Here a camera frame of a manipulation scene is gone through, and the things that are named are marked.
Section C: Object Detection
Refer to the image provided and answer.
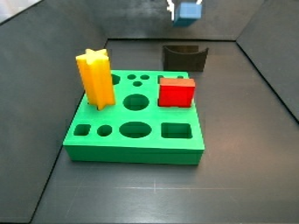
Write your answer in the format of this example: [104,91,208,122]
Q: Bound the green foam shape board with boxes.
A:
[63,70,204,165]

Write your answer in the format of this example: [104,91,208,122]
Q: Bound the red rectangular block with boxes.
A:
[157,78,195,108]

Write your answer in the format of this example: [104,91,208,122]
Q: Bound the black curved fixture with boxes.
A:
[163,45,209,72]

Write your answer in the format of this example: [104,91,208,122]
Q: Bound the yellow star prism block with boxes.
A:
[76,49,116,110]

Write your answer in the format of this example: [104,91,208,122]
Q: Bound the blue rectangular block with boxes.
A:
[172,2,201,27]

